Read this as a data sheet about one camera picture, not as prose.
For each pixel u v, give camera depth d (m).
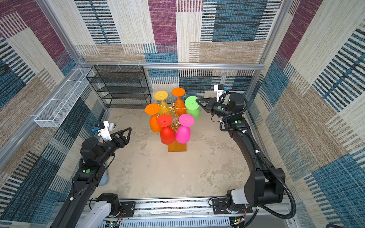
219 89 0.67
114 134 0.71
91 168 0.54
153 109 0.73
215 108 0.64
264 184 0.41
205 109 0.65
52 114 0.70
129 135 0.69
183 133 0.75
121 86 1.10
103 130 0.63
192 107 0.70
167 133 0.74
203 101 0.69
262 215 0.76
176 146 0.94
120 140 0.63
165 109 0.81
